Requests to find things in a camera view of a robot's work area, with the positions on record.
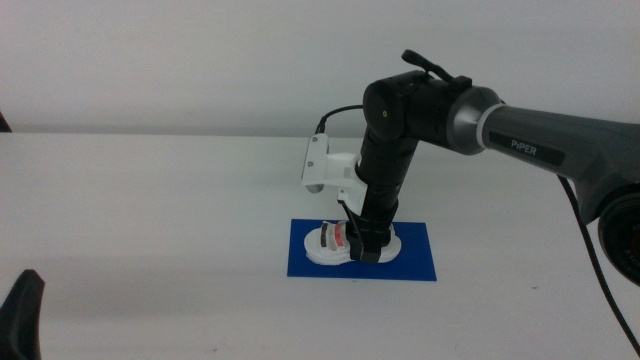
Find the blue rectangular mat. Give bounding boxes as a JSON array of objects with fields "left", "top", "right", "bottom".
[{"left": 286, "top": 218, "right": 438, "bottom": 282}]

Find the black cable plug atop arm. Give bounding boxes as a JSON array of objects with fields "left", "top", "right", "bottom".
[{"left": 400, "top": 48, "right": 474, "bottom": 92}]

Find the white shoe with striped straps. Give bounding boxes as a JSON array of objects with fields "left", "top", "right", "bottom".
[{"left": 303, "top": 220, "right": 403, "bottom": 267}]

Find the black cable hanging under arm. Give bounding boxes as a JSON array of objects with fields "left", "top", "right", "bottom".
[{"left": 556, "top": 174, "right": 640, "bottom": 358}]

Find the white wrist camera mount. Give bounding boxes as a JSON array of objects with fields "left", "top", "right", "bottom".
[{"left": 300, "top": 132, "right": 370, "bottom": 215}]

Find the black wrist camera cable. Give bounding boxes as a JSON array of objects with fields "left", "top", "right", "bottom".
[{"left": 314, "top": 104, "right": 365, "bottom": 136}]

